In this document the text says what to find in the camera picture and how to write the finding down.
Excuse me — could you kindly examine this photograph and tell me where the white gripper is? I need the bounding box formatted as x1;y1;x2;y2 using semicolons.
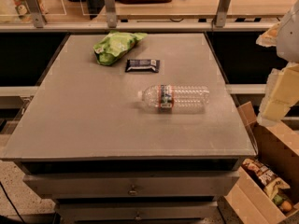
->
256;0;299;127

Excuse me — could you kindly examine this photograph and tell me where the clear plastic water bottle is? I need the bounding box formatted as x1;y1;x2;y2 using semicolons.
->
138;84;209;114

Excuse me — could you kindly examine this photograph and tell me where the brown snack bag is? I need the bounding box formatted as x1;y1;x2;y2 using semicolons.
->
242;159;278;188

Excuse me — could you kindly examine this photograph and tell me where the yellow green snack bag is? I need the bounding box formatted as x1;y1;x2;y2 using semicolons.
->
263;177;290;200

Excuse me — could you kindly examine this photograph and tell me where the green rice chip bag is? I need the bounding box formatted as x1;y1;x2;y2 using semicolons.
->
93;31;147;66

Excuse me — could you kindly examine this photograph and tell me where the cardboard box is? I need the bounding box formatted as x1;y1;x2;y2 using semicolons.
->
225;102;299;224

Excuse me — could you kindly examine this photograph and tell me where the grey drawer cabinet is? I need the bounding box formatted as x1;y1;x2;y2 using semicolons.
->
2;34;254;224

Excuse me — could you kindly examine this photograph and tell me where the orange fruit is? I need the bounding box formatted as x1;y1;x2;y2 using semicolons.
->
279;200;293;213

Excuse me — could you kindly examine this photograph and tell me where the dark blue snack bar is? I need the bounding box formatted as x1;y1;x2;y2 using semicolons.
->
125;59;160;73

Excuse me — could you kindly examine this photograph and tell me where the lower drawer with knob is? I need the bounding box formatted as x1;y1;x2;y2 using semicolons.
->
55;202;218;221

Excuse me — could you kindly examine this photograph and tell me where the drawer with knob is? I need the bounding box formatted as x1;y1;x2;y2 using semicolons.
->
55;202;218;221
23;171;239;199

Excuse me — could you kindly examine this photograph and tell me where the upper drawer with knob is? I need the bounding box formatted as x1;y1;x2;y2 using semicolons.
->
23;171;239;199

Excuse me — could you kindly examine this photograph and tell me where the colourful package behind glass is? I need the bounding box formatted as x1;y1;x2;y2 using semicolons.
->
0;0;49;23

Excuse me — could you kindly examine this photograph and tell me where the right metal bracket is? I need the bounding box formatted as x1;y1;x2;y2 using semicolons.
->
214;0;231;27

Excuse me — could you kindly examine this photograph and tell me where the metal bracket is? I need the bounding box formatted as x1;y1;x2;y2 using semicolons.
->
25;0;46;28
104;0;118;28
214;0;231;27

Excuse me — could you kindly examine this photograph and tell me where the middle metal bracket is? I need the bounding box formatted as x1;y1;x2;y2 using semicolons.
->
104;0;118;28

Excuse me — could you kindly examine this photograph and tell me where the left metal bracket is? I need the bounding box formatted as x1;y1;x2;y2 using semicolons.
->
25;0;46;28

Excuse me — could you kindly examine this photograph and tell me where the black floor cable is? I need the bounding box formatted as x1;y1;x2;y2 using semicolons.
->
0;181;24;224

